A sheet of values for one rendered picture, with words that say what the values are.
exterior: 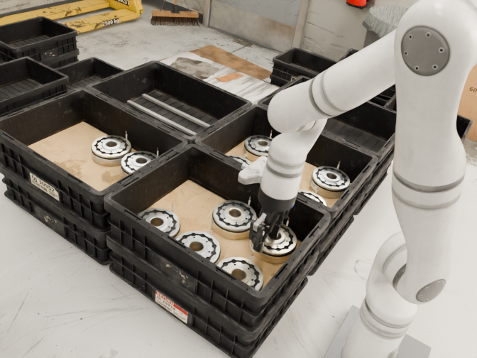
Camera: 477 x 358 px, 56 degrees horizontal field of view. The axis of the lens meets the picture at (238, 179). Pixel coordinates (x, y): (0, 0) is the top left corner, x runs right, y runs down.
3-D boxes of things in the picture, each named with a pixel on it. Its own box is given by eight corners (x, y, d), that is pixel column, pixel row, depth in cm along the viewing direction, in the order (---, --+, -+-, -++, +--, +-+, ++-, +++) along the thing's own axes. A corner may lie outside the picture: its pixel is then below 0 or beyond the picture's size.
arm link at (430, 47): (474, 16, 41) (439, 211, 57) (521, -21, 45) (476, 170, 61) (385, 1, 46) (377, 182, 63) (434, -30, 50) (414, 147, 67)
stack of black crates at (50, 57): (52, 87, 284) (42, 15, 257) (85, 104, 273) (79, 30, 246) (-7, 108, 256) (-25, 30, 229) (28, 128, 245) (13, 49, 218)
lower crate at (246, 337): (310, 282, 112) (321, 248, 104) (243, 371, 91) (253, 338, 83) (186, 209, 127) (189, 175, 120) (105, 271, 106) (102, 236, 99)
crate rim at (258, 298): (331, 221, 99) (333, 214, 98) (260, 310, 78) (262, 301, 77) (190, 149, 114) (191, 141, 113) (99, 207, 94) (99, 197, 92)
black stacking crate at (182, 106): (248, 136, 141) (253, 104, 134) (188, 178, 120) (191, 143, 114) (154, 91, 156) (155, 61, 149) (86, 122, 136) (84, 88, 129)
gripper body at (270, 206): (284, 204, 83) (275, 239, 88) (306, 183, 89) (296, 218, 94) (251, 185, 86) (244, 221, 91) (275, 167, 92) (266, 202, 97)
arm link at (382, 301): (380, 229, 76) (352, 295, 86) (413, 270, 69) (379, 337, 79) (423, 222, 79) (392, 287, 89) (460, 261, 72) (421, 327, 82)
